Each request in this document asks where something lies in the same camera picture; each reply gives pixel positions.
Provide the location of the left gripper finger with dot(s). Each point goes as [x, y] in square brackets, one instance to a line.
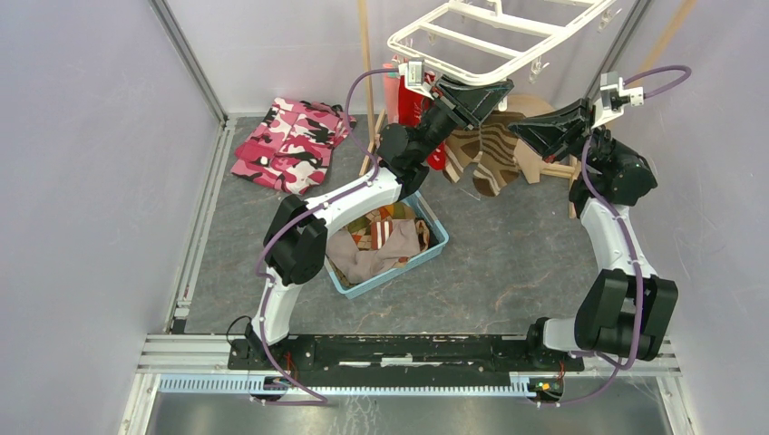
[475, 117]
[470, 97]

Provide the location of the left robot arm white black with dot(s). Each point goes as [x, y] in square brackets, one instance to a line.
[295, 244]

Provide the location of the pink sock green patches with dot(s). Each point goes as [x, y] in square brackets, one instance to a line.
[391, 86]

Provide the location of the brown beige socks pile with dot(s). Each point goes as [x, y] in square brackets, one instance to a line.
[383, 239]

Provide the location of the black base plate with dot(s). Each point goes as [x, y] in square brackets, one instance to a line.
[320, 360]

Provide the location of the red sock white trim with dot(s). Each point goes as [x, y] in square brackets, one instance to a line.
[411, 105]

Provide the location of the pink camouflage cloth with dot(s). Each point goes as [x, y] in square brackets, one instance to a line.
[291, 148]

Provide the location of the wooden hanger stand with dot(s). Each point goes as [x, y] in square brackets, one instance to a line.
[628, 27]

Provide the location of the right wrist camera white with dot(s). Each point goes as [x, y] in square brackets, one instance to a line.
[612, 99]

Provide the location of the beige cloth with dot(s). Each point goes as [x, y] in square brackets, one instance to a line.
[530, 151]

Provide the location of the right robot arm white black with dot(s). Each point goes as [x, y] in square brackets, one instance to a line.
[628, 309]

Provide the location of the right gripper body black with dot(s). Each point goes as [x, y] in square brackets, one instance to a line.
[600, 149]

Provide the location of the blue plastic basket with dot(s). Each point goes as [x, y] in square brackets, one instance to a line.
[439, 238]

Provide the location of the white clip hanger frame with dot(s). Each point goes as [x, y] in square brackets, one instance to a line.
[498, 42]

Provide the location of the brown striped sock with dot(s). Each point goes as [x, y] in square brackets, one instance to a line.
[497, 166]
[462, 148]

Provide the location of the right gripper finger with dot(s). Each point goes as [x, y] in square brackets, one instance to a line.
[580, 113]
[548, 141]

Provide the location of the red sock white stars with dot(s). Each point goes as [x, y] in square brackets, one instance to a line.
[437, 158]

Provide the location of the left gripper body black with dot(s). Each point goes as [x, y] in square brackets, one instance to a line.
[440, 123]

